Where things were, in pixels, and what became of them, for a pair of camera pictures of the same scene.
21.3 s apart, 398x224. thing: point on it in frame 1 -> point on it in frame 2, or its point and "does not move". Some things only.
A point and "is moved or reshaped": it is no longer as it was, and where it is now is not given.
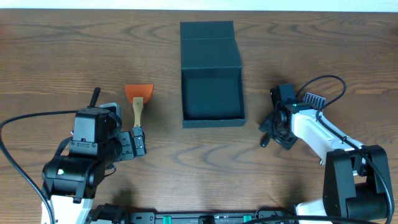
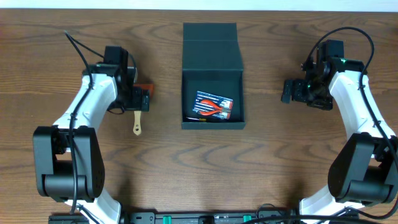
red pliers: [315, 101] is moved or reshaped
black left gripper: [128, 145] -> [144, 100]
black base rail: [205, 216] does not move
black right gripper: [267, 125] -> [325, 104]
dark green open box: [212, 79] does not move
